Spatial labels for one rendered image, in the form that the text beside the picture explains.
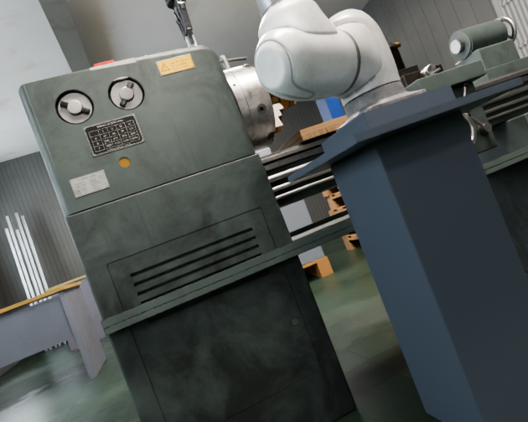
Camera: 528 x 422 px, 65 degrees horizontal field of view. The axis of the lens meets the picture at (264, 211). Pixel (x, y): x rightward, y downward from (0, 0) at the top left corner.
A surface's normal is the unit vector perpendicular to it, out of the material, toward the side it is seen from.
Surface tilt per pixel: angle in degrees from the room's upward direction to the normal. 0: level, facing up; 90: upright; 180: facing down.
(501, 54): 90
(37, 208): 90
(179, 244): 90
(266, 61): 97
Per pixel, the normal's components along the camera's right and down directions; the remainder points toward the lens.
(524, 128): -0.90, 0.34
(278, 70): -0.74, 0.34
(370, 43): 0.52, -0.26
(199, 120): 0.25, -0.12
